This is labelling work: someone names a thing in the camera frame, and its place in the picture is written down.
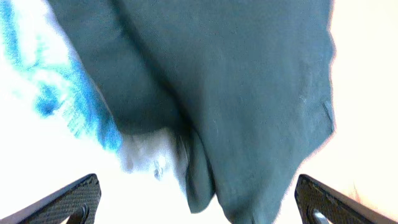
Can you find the black shorts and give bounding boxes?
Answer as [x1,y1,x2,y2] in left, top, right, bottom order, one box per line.
[50,0,334,224]

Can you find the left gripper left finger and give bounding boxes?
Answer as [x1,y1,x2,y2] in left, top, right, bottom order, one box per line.
[1,174,101,224]

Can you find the blue folded denim jeans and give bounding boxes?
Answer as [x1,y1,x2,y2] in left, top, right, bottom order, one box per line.
[1,1,122,152]

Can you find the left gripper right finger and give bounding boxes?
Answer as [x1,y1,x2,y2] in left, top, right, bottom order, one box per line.
[294,174,397,224]

